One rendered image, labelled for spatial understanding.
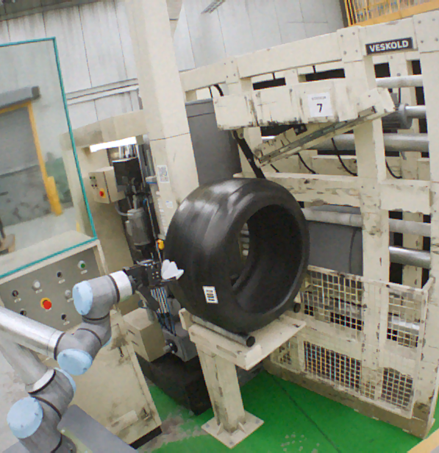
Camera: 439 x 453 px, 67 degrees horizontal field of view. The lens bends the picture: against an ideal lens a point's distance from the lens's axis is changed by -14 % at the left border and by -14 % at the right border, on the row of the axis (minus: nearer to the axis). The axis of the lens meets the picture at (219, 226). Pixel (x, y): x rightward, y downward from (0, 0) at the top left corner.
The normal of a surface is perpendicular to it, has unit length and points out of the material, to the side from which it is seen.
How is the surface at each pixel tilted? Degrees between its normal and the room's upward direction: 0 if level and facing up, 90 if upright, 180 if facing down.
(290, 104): 90
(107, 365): 90
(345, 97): 90
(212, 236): 63
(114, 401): 88
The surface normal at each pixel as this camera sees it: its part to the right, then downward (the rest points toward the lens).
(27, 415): -0.24, -0.87
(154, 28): 0.65, 0.11
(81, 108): 0.36, 0.22
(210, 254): -0.10, -0.02
